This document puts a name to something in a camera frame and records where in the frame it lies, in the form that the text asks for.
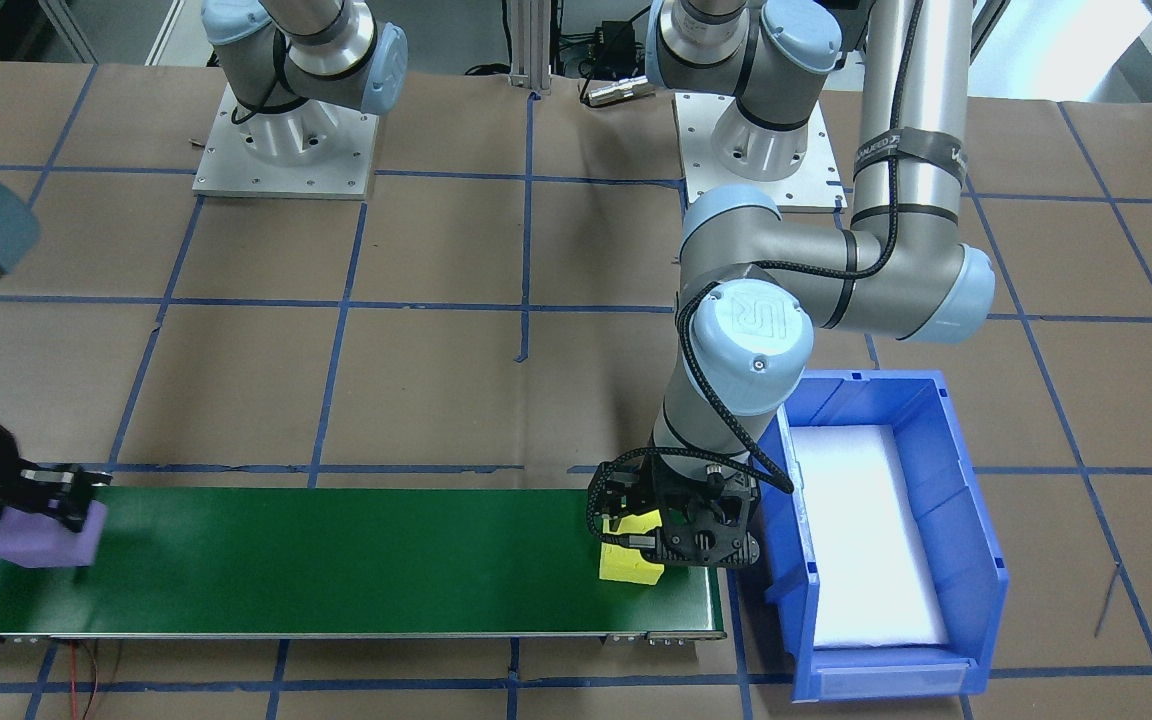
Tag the yellow foam block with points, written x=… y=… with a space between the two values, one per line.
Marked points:
x=631 y=568

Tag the purple foam block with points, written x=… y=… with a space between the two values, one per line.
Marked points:
x=26 y=545

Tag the green conveyor belt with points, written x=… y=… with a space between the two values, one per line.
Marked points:
x=336 y=560

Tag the blue plastic bin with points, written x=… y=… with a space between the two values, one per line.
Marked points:
x=976 y=600

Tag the silver cylindrical connector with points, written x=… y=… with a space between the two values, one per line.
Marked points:
x=616 y=91

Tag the black small electronics box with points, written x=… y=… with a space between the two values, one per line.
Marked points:
x=614 y=40

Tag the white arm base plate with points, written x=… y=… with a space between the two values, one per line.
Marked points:
x=706 y=195
x=336 y=180

